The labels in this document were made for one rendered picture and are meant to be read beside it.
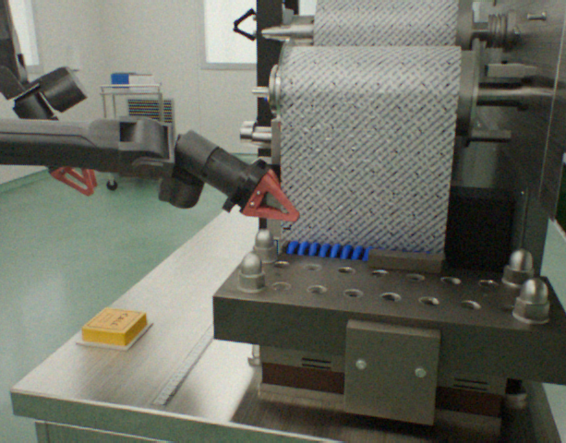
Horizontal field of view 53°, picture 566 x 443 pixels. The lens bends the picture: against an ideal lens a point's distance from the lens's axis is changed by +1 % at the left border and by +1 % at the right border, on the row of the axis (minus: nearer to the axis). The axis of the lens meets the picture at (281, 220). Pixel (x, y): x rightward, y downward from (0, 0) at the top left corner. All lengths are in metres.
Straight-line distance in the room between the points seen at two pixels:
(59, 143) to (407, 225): 0.49
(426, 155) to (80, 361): 0.55
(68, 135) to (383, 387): 0.52
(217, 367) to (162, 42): 6.34
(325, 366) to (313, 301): 0.09
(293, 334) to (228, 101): 6.13
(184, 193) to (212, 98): 5.94
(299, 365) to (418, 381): 0.14
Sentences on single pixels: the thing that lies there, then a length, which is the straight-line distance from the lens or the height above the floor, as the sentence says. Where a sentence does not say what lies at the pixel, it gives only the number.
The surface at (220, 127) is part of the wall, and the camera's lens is 6.81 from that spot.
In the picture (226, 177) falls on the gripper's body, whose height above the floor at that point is 1.13.
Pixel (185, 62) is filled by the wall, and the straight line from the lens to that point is 6.90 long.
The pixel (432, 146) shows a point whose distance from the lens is 0.79.
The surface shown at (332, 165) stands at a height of 1.15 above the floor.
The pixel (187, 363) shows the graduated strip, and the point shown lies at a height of 0.90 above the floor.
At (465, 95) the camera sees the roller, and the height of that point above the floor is 1.25.
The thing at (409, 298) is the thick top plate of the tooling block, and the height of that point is 1.03.
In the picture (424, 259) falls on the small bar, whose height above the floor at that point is 1.05.
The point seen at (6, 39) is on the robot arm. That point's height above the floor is 1.32.
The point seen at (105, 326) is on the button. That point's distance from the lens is 0.88.
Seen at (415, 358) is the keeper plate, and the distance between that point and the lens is 0.65.
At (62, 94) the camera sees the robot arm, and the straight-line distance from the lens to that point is 1.12.
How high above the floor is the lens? 1.32
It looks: 18 degrees down
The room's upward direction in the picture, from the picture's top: straight up
